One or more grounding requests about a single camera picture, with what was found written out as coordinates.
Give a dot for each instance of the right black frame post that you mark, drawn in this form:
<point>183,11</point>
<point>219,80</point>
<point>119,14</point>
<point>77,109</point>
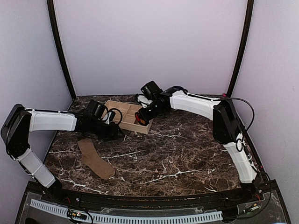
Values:
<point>242,47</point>

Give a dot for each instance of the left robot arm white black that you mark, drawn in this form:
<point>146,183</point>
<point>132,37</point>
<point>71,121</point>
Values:
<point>22,122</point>

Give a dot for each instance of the white slotted cable duct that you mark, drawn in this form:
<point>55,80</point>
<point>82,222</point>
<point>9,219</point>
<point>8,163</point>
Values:
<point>97,218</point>

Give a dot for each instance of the argyle black red orange sock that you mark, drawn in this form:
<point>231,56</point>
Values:
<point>139,118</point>

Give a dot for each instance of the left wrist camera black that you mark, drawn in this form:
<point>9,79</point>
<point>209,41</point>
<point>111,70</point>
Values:
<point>95,109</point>

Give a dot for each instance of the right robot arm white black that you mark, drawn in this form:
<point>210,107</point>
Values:
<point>227,129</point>

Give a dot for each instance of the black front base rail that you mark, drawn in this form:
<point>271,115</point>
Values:
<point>225,199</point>

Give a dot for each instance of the black frame post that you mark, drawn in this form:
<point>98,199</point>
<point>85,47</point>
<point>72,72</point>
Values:
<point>242,47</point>
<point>59,48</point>

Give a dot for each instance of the wooden compartment tray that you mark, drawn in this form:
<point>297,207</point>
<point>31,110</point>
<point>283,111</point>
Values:
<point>129,121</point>

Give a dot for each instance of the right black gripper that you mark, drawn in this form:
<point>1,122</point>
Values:
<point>146,117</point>

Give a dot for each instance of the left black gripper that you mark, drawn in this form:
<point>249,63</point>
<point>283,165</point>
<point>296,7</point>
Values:
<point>112,134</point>

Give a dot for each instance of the plain brown sock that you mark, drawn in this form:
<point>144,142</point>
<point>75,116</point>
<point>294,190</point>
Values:
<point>91,158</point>

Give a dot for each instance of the left black frame post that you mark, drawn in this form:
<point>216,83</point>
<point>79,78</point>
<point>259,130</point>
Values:
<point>59,48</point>

